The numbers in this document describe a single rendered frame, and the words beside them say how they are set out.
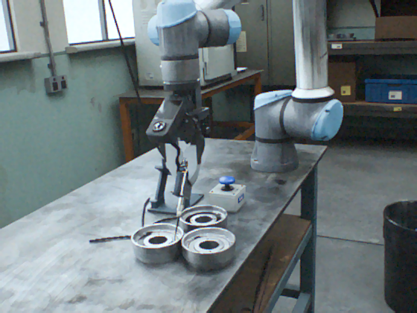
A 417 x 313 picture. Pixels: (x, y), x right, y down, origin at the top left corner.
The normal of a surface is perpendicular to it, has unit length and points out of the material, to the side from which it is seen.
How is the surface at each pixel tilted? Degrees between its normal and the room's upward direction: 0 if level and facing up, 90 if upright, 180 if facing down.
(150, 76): 90
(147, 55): 90
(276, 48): 90
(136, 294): 0
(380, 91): 90
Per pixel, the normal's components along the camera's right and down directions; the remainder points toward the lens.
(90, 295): -0.06, -0.95
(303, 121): -0.68, 0.32
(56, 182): 0.90, 0.07
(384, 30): -0.46, 0.16
